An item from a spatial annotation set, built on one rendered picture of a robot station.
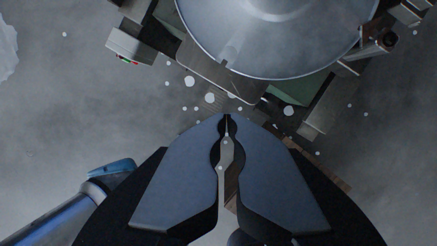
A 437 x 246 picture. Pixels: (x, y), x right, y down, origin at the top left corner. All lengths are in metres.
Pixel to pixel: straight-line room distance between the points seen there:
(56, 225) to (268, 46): 0.48
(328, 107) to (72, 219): 0.58
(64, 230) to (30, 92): 1.22
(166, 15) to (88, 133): 1.05
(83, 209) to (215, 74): 0.38
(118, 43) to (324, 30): 0.41
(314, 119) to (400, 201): 1.32
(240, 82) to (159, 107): 0.88
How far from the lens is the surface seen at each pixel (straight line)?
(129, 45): 0.49
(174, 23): 0.45
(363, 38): 0.34
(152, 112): 1.14
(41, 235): 0.47
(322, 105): 0.47
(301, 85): 0.44
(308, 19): 0.31
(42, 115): 1.56
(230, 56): 0.28
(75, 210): 0.49
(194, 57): 0.28
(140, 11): 0.48
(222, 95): 0.89
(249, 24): 0.29
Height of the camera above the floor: 1.06
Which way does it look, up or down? 80 degrees down
